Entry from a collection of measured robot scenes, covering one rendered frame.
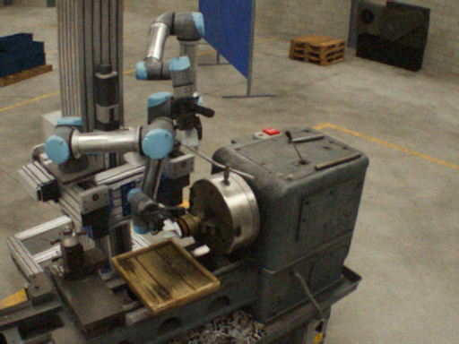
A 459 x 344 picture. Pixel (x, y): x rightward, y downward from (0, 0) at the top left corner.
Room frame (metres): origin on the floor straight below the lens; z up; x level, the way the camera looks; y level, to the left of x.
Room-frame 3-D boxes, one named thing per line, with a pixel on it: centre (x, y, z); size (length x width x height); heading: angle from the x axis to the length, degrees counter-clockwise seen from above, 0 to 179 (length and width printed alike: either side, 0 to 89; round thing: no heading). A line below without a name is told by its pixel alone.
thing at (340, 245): (1.84, -0.27, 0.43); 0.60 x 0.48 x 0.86; 128
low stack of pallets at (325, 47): (9.72, -1.77, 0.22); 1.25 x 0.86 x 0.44; 147
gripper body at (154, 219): (1.52, 0.28, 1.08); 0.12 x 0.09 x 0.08; 38
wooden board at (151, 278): (1.41, 0.24, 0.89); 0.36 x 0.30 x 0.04; 38
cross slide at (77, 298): (1.21, 0.52, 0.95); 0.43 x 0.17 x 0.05; 38
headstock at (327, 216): (1.84, -0.28, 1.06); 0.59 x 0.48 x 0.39; 128
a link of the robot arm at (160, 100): (2.12, 0.35, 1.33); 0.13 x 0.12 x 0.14; 93
